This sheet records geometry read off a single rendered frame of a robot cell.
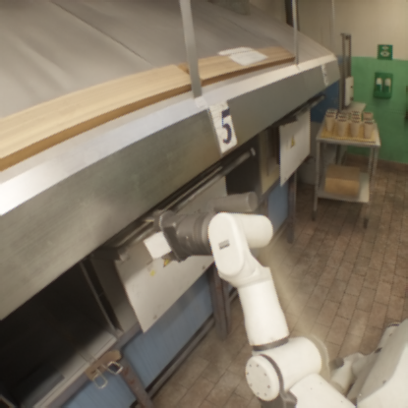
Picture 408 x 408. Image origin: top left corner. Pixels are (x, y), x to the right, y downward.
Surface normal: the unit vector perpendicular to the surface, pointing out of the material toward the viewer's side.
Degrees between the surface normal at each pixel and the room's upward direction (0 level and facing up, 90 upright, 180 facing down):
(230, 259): 60
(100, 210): 80
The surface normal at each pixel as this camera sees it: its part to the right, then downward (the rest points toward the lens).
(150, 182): 0.78, 0.04
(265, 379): -0.87, 0.07
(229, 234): -0.69, -0.07
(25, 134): 0.35, -0.61
